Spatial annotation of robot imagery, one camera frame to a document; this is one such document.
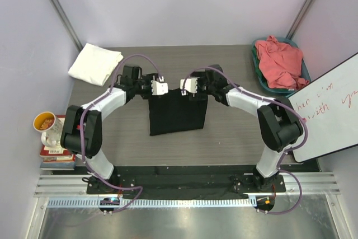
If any black floral t shirt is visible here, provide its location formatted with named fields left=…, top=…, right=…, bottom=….
left=148, top=88, right=208, bottom=136

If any bottom book in stack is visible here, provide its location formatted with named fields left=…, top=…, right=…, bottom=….
left=40, top=155, right=76, bottom=171

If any aluminium rail frame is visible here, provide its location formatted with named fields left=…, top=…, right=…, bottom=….
left=35, top=172, right=340, bottom=200

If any whiteboard with red writing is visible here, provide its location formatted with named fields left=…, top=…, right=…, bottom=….
left=289, top=54, right=357, bottom=162

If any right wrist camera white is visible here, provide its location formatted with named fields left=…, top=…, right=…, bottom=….
left=180, top=78, right=198, bottom=96

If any purple cable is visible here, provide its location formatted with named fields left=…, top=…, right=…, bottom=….
left=181, top=67, right=309, bottom=215
left=79, top=54, right=164, bottom=213

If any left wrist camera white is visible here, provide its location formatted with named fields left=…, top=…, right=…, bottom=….
left=151, top=76, right=168, bottom=96

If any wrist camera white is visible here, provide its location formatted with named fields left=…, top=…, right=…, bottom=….
left=151, top=76, right=168, bottom=96
left=180, top=78, right=198, bottom=96

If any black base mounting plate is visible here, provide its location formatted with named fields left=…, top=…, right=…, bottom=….
left=82, top=165, right=286, bottom=195

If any white slotted cable duct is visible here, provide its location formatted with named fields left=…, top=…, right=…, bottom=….
left=48, top=196, right=257, bottom=209

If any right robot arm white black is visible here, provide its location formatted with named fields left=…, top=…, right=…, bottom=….
left=180, top=65, right=307, bottom=191

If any floral mug yellow inside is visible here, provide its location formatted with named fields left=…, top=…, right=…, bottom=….
left=33, top=111, right=63, bottom=147

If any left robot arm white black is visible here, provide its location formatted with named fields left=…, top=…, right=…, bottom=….
left=60, top=65, right=161, bottom=194

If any folded white t shirt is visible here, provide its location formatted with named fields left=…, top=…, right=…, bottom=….
left=68, top=43, right=124, bottom=87

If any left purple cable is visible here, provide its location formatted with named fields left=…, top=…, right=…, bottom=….
left=79, top=54, right=164, bottom=213

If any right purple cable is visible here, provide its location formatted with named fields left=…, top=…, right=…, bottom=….
left=181, top=67, right=309, bottom=215

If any pink crumpled t shirt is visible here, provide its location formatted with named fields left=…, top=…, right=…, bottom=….
left=255, top=36, right=309, bottom=90

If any teal plastic basket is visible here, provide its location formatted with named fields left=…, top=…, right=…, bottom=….
left=251, top=38, right=311, bottom=95

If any red top book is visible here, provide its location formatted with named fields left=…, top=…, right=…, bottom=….
left=40, top=117, right=72, bottom=158

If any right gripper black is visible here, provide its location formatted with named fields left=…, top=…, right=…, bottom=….
left=190, top=71, right=216, bottom=101

